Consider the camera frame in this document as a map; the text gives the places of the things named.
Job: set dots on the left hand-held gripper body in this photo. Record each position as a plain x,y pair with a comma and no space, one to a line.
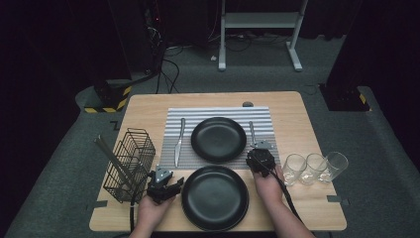
160,185

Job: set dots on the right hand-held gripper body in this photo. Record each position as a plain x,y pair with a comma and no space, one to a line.
261,160

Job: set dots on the silver fork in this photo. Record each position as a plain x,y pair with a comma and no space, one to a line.
252,132

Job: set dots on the clear drinking glass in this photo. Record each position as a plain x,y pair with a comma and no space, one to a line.
335,165
313,167
294,168

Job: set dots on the silver knife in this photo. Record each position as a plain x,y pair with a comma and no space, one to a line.
179,145

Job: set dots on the black plate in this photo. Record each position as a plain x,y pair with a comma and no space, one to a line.
214,196
215,229
218,140

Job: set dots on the person's left hand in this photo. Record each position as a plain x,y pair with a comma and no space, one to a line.
153,211

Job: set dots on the person's right hand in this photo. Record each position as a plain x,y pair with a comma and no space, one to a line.
269,186

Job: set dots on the grey chopstick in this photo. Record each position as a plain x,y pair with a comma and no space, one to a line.
114,153
109,155

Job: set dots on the dark round table grommet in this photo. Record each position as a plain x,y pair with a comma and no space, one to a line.
247,104

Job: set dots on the grey white striped placemat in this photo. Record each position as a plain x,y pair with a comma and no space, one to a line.
204,112

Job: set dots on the black yellow striped base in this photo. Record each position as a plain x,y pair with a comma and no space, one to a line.
343,99
112,99

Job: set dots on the white metal stand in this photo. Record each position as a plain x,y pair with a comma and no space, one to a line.
261,20

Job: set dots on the dark equipment rack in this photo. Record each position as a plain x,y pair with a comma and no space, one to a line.
138,33

